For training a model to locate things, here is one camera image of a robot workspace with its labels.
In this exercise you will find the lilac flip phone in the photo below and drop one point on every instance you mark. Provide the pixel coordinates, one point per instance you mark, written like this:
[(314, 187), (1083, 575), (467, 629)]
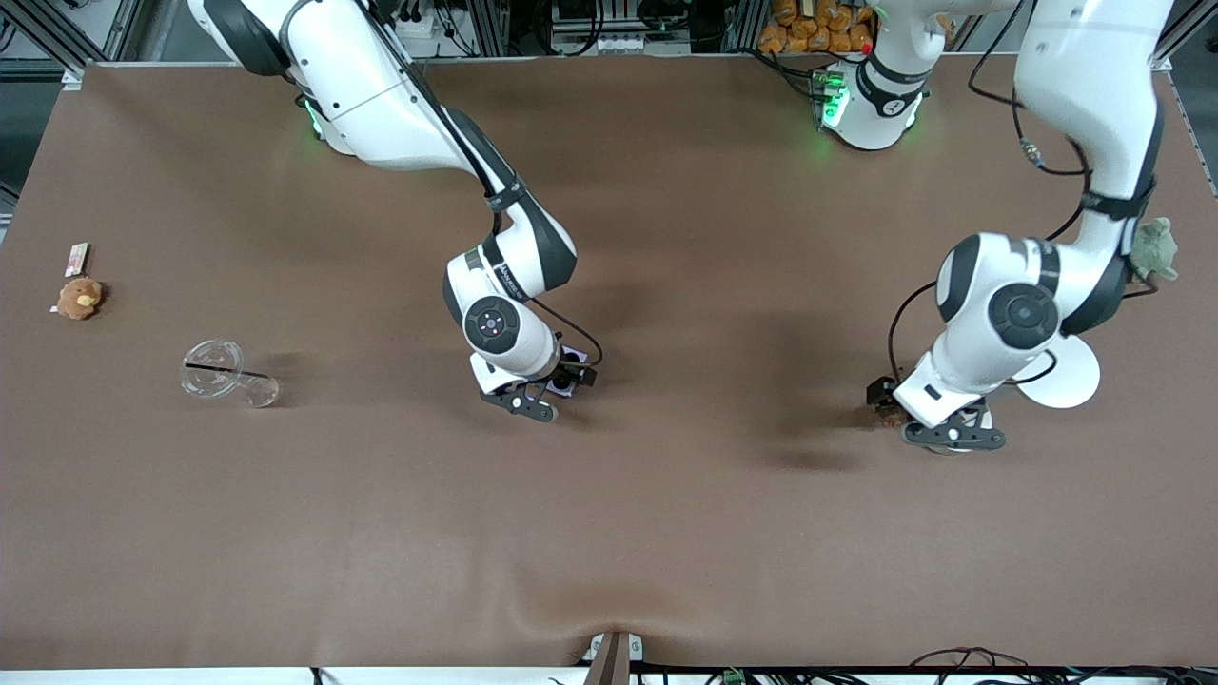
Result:
[(572, 355)]

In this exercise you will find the brown plush toy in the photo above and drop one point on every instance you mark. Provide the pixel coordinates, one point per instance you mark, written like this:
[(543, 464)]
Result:
[(79, 298)]

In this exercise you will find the metal table edge bracket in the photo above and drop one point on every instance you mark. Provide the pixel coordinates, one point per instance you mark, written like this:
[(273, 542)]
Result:
[(612, 656)]

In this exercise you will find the white power strip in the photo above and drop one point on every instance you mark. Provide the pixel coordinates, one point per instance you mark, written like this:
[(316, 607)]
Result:
[(419, 24)]

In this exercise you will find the white desk lamp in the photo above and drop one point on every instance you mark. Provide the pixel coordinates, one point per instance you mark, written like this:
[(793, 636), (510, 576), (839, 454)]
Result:
[(1070, 381)]

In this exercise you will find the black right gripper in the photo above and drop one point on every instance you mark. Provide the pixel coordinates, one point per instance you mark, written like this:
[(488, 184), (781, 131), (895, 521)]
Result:
[(574, 375)]

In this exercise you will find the small white card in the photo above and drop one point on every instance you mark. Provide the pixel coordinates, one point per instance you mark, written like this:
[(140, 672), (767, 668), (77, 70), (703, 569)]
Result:
[(77, 258)]

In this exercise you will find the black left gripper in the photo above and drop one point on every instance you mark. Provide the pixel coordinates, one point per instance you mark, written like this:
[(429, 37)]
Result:
[(881, 391)]

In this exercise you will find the orange plush toy pile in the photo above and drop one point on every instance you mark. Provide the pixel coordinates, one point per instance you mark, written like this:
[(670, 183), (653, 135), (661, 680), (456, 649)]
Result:
[(818, 29)]

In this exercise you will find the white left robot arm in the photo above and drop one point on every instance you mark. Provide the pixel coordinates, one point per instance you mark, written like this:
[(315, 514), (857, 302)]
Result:
[(1085, 76)]

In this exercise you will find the black straw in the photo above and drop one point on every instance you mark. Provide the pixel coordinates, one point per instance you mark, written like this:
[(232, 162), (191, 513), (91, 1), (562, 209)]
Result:
[(214, 366)]

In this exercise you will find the small brown toy dog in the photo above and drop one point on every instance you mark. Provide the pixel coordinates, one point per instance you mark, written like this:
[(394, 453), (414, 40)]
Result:
[(887, 413)]

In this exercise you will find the green turtle plush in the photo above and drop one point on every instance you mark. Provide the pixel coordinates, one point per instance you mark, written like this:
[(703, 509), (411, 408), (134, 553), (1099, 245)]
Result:
[(1156, 249)]

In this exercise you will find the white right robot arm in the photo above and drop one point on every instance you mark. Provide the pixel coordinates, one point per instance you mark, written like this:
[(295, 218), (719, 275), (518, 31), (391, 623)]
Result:
[(381, 95)]

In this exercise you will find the clear plastic cup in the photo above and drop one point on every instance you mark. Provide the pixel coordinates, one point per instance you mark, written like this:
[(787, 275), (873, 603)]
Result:
[(211, 371)]

